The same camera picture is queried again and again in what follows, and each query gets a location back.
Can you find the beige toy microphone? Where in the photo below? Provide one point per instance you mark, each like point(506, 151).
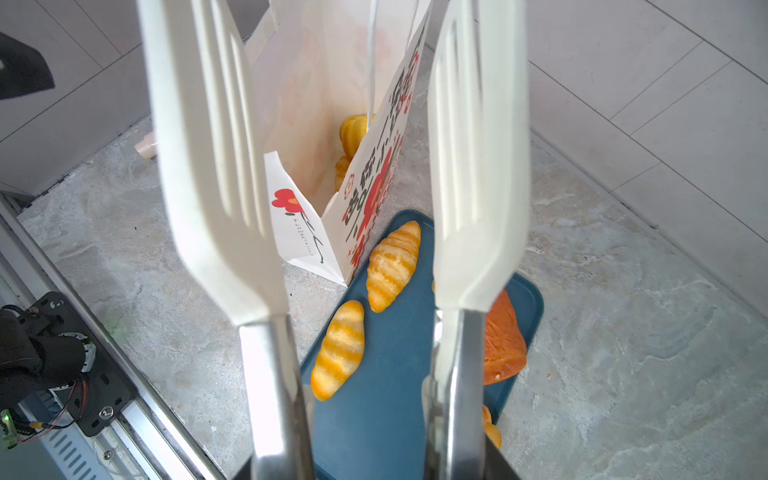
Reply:
point(147, 147)

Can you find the yellow croissant tray corner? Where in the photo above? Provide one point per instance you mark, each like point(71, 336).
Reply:
point(352, 131)

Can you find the long yellow striped croissant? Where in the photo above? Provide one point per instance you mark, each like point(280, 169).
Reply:
point(341, 353)

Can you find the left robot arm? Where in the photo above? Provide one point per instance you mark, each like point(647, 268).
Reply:
point(34, 363)

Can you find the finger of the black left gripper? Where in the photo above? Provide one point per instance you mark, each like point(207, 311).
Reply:
point(24, 70)

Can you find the left green circuit board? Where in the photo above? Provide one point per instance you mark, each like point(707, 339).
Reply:
point(8, 430)

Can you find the floral paper bag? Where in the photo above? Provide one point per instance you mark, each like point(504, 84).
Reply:
point(322, 62)

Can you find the orange triangular bread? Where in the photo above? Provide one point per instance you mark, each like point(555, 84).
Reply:
point(505, 353)

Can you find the steel tongs cream tips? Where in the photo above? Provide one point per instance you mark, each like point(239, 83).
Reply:
point(215, 184)

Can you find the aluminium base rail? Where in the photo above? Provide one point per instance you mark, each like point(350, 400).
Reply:
point(72, 405)

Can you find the round flaky bun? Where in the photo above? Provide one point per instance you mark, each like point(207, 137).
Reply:
point(491, 430)

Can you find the ring donut bread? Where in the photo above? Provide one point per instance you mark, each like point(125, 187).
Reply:
point(341, 168)

